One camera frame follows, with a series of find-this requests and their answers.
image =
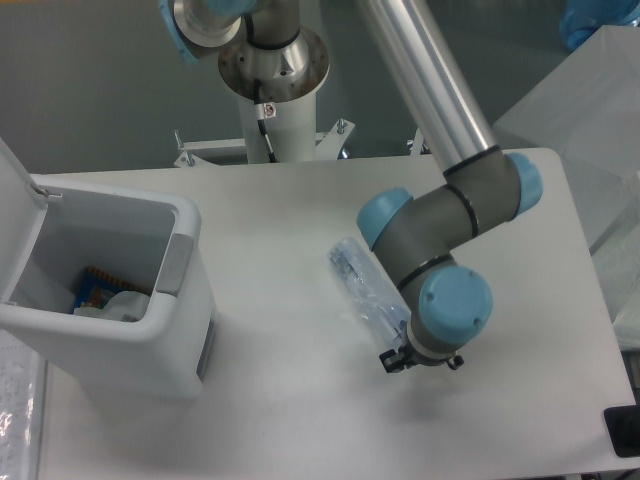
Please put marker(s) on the white plastic wrapper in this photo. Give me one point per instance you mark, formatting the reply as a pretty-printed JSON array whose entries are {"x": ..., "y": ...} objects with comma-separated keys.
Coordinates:
[{"x": 125, "y": 306}]

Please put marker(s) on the translucent plastic box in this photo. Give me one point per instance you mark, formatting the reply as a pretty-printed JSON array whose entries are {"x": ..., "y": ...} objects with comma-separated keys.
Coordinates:
[{"x": 587, "y": 111}]

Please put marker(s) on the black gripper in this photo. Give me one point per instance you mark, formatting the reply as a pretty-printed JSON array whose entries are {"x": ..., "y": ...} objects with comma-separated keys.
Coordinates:
[{"x": 396, "y": 361}]

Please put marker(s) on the blue orange snack packet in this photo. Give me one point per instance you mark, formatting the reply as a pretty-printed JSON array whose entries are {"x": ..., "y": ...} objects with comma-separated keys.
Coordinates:
[{"x": 97, "y": 287}]

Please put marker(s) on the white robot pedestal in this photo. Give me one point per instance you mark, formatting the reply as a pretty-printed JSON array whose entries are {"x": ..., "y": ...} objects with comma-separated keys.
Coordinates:
[{"x": 295, "y": 116}]

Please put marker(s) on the black device at edge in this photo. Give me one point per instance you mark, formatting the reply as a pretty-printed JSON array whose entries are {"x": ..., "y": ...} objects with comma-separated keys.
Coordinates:
[{"x": 622, "y": 423}]

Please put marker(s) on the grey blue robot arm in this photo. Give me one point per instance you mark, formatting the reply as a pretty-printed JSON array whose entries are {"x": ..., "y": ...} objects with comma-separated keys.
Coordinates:
[{"x": 269, "y": 60}]

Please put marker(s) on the white trash can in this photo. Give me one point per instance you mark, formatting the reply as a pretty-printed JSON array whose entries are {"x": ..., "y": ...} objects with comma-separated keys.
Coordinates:
[{"x": 52, "y": 230}]

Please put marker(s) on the crushed clear plastic bottle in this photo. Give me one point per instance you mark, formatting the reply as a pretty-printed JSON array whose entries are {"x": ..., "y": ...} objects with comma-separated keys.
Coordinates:
[{"x": 379, "y": 304}]

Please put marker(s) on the white pedestal foot bracket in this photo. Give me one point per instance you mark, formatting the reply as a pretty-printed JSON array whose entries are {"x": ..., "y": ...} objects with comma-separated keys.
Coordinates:
[{"x": 273, "y": 147}]

